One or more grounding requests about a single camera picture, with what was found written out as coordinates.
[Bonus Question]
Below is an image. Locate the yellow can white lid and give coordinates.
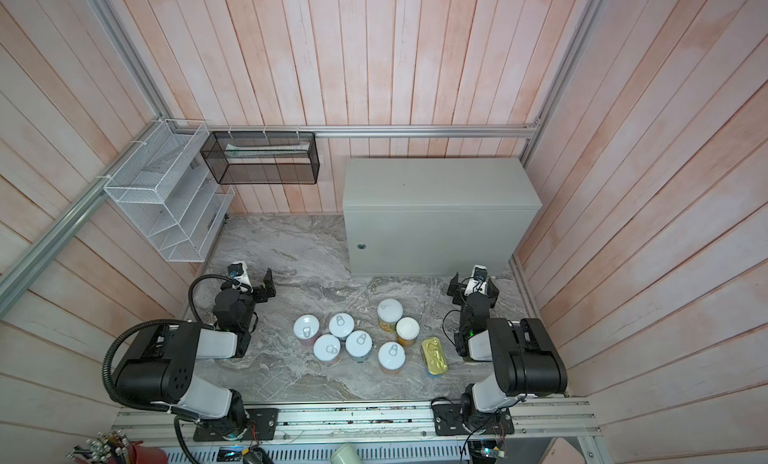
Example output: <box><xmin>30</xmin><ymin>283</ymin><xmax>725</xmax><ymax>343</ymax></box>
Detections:
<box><xmin>396</xmin><ymin>317</ymin><xmax>420</xmax><ymax>347</ymax></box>

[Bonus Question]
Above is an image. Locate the tall can green label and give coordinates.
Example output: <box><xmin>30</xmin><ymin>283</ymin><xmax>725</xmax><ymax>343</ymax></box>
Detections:
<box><xmin>377</xmin><ymin>298</ymin><xmax>403</xmax><ymax>333</ymax></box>

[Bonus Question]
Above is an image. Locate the orange can pull tab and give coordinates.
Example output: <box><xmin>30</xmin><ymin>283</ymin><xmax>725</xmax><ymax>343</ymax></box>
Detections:
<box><xmin>378</xmin><ymin>341</ymin><xmax>406</xmax><ymax>374</ymax></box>

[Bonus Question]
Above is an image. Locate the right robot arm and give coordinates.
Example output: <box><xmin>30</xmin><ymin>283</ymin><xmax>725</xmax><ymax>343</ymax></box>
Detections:
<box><xmin>431</xmin><ymin>266</ymin><xmax>568</xmax><ymax>436</ymax></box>

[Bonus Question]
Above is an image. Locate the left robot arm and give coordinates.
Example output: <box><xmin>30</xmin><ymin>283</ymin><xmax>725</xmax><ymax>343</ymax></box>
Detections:
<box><xmin>101</xmin><ymin>261</ymin><xmax>276</xmax><ymax>441</ymax></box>

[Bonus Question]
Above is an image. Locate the yellow rectangular sardine tin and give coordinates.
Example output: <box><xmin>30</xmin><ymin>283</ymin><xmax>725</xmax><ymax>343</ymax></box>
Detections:
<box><xmin>421</xmin><ymin>337</ymin><xmax>448</xmax><ymax>376</ymax></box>

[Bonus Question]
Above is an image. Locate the grey metal cabinet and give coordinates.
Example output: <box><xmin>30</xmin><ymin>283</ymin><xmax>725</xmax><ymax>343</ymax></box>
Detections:
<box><xmin>343</xmin><ymin>158</ymin><xmax>542</xmax><ymax>277</ymax></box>

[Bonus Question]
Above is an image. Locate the silver can pull tab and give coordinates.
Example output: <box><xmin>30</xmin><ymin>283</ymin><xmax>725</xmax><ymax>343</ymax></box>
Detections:
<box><xmin>328</xmin><ymin>312</ymin><xmax>355</xmax><ymax>342</ymax></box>

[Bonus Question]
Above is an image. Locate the pink can white lid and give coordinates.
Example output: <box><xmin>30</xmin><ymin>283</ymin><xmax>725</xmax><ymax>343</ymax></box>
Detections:
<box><xmin>313</xmin><ymin>334</ymin><xmax>342</xmax><ymax>366</ymax></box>

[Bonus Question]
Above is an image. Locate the blue can pull tab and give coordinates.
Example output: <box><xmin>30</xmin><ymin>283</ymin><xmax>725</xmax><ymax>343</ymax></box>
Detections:
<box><xmin>345</xmin><ymin>330</ymin><xmax>373</xmax><ymax>363</ymax></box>

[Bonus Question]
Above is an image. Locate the black mesh basket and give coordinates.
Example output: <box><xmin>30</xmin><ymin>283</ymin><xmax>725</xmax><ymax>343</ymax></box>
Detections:
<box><xmin>201</xmin><ymin>130</ymin><xmax>320</xmax><ymax>185</ymax></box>

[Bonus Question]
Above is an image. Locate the white cup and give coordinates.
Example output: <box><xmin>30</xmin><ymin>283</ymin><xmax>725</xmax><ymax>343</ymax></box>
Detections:
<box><xmin>330</xmin><ymin>443</ymin><xmax>363</xmax><ymax>464</ymax></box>

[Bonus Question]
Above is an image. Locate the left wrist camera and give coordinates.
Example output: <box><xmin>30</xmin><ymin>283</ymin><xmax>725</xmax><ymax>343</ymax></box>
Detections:
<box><xmin>227</xmin><ymin>261</ymin><xmax>252</xmax><ymax>293</ymax></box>

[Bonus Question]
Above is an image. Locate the white wire shelf rack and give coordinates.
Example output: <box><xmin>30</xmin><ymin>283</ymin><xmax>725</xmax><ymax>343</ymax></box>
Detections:
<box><xmin>104</xmin><ymin>119</ymin><xmax>235</xmax><ymax>263</ymax></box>

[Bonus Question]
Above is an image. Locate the aluminium mounting rail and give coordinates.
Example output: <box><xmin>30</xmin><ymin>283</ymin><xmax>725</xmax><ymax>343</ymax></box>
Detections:
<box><xmin>111</xmin><ymin>396</ymin><xmax>602</xmax><ymax>448</ymax></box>

